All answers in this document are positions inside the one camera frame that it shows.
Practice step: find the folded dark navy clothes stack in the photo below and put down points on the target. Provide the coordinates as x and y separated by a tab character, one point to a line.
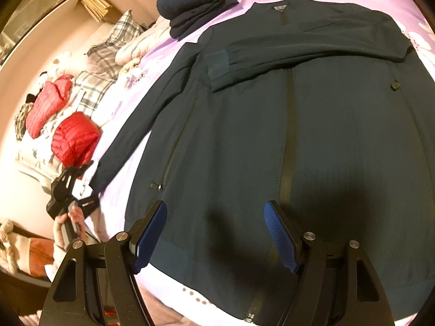
187	16

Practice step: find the beige quilt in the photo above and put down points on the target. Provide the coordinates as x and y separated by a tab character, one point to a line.
145	42

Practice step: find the red puffer jacket front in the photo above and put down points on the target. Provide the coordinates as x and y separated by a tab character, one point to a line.
75	140

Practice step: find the person's left hand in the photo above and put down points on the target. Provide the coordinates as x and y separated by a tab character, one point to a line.
69	226

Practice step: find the beige tassel hanging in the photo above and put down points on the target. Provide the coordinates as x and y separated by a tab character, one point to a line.
98	9

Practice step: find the purple floral bed sheet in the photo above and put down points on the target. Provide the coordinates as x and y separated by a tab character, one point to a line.
306	6

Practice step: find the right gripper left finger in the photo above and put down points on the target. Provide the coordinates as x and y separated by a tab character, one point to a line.
74	297

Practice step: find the grey plaid pillow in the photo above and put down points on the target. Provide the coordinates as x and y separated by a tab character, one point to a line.
101	58

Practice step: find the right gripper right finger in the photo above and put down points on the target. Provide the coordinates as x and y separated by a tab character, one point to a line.
336	283

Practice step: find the dark navy zip jacket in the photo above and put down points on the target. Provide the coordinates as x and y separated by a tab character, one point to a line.
289	142

